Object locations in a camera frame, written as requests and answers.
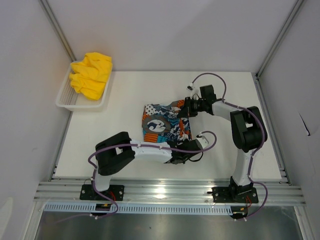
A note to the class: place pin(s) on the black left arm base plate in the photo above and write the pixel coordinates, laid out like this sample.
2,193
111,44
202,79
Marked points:
115,192

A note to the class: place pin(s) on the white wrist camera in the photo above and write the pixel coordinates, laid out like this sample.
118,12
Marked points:
202,141
191,87

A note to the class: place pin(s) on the aluminium mounting rail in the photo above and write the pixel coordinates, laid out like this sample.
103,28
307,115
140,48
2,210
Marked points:
171,192

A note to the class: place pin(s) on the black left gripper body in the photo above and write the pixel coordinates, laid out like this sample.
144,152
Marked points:
184,159

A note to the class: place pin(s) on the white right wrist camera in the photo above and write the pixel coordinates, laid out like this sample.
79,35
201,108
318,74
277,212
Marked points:
191,87

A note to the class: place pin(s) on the yellow shorts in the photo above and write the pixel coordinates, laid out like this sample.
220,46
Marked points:
90,76

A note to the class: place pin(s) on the colourful patterned shorts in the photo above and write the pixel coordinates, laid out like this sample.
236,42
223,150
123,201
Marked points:
160,123

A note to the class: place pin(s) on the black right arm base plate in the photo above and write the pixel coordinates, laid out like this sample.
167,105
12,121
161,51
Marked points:
221,194

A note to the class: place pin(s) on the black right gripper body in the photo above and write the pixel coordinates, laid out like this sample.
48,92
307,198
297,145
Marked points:
195,106

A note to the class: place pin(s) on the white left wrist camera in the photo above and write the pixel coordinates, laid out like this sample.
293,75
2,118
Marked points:
202,141

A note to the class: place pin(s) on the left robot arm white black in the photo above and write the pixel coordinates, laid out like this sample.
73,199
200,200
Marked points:
116,152

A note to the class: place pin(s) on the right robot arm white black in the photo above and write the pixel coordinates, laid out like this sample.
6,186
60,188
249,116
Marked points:
247,128

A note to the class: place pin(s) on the white plastic basket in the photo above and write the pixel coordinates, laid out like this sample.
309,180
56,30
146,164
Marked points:
76,102

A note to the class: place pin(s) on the slotted grey cable duct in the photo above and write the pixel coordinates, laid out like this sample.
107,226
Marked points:
132,208

